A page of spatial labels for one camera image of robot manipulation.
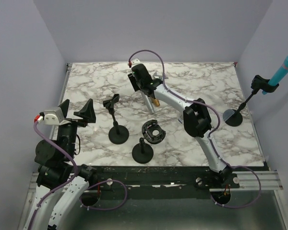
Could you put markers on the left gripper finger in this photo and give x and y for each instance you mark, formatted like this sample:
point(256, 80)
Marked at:
point(64, 106)
point(87, 113)

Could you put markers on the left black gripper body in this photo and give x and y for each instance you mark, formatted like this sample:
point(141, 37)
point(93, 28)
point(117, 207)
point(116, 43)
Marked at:
point(72, 126)

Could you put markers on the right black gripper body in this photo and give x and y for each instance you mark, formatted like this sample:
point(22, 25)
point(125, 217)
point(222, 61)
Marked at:
point(136, 85)

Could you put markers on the silver microphone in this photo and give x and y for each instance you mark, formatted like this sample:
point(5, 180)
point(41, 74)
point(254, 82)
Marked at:
point(148, 103)

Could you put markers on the gold microphone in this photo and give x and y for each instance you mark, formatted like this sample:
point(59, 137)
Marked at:
point(156, 102)

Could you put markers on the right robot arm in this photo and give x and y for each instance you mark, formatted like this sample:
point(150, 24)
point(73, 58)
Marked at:
point(196, 118)

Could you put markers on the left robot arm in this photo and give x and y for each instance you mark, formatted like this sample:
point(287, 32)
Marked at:
point(60, 181)

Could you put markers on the black left mic stand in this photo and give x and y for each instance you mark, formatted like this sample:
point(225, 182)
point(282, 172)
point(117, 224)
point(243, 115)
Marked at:
point(118, 134)

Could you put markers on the black right mic stand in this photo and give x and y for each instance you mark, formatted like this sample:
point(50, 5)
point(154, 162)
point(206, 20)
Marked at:
point(233, 117)

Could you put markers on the teal microphone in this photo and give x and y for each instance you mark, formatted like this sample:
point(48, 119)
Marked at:
point(279, 75)

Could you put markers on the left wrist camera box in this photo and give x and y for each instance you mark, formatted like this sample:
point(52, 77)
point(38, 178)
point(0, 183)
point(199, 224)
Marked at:
point(53, 117)

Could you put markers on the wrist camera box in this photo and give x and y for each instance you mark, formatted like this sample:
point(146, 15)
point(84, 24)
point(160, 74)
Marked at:
point(53, 117)
point(134, 62)

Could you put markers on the red-handled adjustable wrench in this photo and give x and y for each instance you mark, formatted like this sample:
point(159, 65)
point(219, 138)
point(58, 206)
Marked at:
point(159, 76)

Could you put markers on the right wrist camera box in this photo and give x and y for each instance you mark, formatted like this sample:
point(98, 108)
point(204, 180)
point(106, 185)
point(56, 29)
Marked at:
point(134, 62)

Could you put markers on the black shock-mount mic stand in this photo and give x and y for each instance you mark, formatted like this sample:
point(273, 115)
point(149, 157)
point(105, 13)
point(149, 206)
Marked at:
point(152, 134)

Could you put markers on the black front rail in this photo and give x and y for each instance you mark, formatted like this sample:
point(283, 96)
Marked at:
point(144, 183)

